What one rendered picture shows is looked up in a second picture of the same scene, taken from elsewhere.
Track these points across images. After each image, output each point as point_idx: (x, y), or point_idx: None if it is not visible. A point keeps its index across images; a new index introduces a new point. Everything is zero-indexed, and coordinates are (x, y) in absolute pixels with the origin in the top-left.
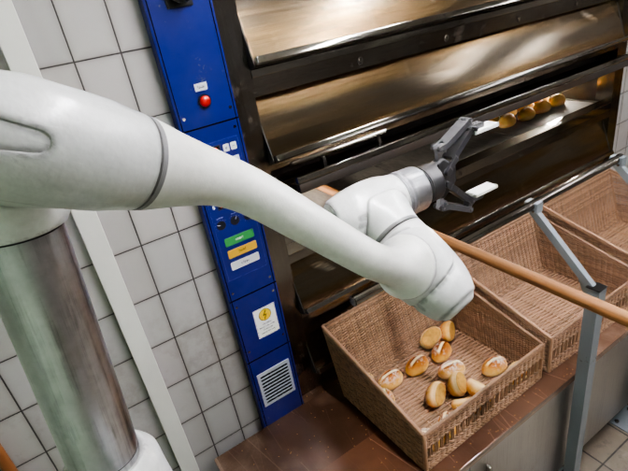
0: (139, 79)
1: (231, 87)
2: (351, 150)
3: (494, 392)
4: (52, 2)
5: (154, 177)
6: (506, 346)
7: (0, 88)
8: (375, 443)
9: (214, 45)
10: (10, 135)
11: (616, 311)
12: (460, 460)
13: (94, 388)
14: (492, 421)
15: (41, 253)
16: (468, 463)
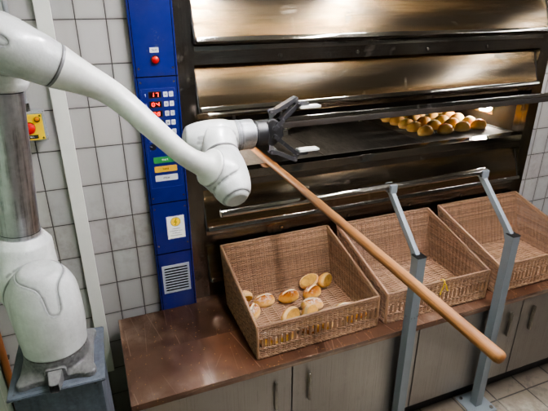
0: (114, 37)
1: (175, 54)
2: None
3: (327, 320)
4: None
5: (55, 70)
6: (360, 298)
7: None
8: (232, 336)
9: (168, 24)
10: None
11: (367, 243)
12: (285, 359)
13: (19, 183)
14: (323, 342)
15: (6, 103)
16: (290, 361)
